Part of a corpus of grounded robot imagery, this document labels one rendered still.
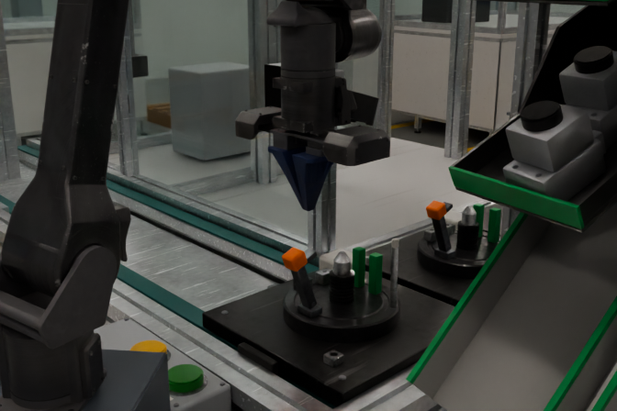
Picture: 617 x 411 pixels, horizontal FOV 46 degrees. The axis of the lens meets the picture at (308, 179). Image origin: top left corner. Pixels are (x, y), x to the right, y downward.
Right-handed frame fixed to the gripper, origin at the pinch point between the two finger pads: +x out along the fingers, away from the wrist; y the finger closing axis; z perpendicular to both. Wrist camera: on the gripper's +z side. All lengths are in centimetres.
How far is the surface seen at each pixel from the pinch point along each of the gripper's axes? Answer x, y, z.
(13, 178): 24, 105, 6
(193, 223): 21, 45, 14
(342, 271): 11.9, -0.7, 4.6
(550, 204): -5.5, -30.5, -3.9
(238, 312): 18.0, 8.9, -3.5
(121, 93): 2, 75, 19
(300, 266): 9.2, -1.1, -2.2
